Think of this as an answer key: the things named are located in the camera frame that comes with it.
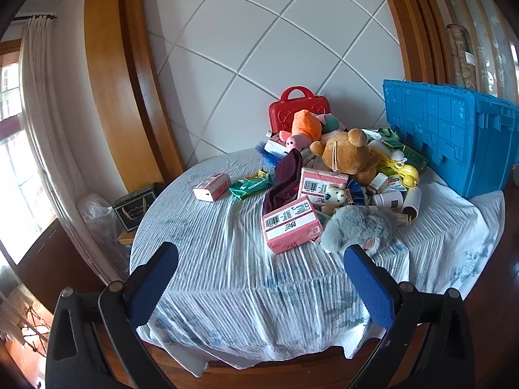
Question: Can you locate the white cylinder roll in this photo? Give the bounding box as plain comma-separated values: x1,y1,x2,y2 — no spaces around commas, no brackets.
401,186,422,221

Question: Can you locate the white pink tissue pack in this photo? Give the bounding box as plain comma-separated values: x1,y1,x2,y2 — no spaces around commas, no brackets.
264,135,286,154

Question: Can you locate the maroon knitted sock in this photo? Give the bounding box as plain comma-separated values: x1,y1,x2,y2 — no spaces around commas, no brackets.
263,148,304,215

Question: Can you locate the grey plush toy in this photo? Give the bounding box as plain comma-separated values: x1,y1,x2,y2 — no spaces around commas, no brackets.
320,205,400,258

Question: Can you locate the white blue medicine box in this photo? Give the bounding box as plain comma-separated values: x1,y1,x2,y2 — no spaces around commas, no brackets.
367,172,390,193

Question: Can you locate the blue feather duster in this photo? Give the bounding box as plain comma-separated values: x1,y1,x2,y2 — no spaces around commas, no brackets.
255,141,290,167

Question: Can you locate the teal pink plush toy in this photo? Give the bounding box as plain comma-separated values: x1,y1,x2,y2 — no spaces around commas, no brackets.
318,112,345,134

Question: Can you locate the small white plush bear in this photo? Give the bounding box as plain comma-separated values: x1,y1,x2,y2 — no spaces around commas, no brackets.
322,184,351,215

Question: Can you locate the clear plastic bag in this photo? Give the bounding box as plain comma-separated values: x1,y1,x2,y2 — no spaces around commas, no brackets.
77,194,130,280

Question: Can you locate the yellow plastic toy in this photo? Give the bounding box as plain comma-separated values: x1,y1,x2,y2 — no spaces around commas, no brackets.
375,152,419,189

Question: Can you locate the small pink tissue pack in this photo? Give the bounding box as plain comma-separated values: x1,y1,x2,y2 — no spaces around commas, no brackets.
193,173,232,202

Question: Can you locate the brown teddy bear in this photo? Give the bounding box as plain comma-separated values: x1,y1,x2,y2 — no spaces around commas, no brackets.
309,128,382,183

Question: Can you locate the blue plastic crate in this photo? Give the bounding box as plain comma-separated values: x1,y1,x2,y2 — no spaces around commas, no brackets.
382,80,519,200

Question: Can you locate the red plastic toy case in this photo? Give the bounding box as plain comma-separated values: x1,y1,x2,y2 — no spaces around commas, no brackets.
268,86,333,138

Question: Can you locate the patterned sheer curtain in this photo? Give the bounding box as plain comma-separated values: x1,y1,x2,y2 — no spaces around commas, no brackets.
422,0,519,102

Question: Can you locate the rolled patterned mat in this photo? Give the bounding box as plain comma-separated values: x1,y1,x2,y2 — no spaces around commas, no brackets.
447,24,480,88

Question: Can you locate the window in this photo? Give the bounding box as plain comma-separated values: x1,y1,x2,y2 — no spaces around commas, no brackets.
0,41,57,268

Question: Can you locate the white pill bottle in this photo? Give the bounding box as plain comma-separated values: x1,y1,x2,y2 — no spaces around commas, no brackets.
371,191,404,211

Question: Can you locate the white curtain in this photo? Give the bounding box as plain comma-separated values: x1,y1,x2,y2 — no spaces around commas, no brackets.
18,14,134,284

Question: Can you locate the white blue striped tablecloth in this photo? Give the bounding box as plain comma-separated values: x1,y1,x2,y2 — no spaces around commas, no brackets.
129,148,507,377

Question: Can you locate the blue satin bow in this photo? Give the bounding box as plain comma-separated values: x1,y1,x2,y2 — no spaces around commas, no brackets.
346,180,368,207

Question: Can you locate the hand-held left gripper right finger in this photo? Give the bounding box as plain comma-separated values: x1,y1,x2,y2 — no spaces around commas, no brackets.
343,244,475,389

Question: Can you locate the orange plush toy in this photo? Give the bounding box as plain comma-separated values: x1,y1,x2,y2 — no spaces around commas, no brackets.
291,109,323,138

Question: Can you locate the black gift box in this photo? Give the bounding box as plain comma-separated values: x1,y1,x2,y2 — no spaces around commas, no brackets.
114,183,157,233

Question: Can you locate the round wooden desktop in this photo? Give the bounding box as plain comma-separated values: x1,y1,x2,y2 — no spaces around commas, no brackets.
95,324,430,389

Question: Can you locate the green snack packet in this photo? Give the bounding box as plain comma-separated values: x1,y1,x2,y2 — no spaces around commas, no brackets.
228,170,272,200

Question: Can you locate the white plush bone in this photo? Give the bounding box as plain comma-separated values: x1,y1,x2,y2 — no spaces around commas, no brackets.
367,140,406,163

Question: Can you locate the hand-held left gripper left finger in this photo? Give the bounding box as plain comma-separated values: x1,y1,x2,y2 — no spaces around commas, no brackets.
45,242,180,389

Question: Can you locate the green cardboard box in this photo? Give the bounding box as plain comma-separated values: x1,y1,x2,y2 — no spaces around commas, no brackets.
383,140,428,171

